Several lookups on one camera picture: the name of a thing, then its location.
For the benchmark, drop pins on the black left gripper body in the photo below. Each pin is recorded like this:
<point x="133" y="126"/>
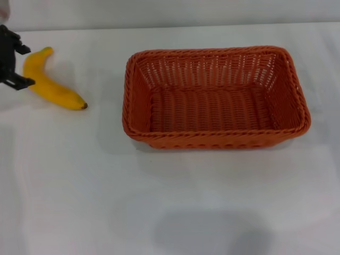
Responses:
<point x="7" y="53"/>

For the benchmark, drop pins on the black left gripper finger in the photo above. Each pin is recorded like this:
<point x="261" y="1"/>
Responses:
<point x="21" y="82"/>
<point x="24" y="49"/>

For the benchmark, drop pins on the yellow banana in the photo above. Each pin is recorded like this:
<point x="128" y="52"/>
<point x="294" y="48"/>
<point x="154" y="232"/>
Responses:
<point x="55" y="91"/>

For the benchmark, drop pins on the orange woven rectangular basket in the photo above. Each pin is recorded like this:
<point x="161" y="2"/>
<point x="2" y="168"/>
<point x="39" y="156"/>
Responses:
<point x="212" y="114"/>

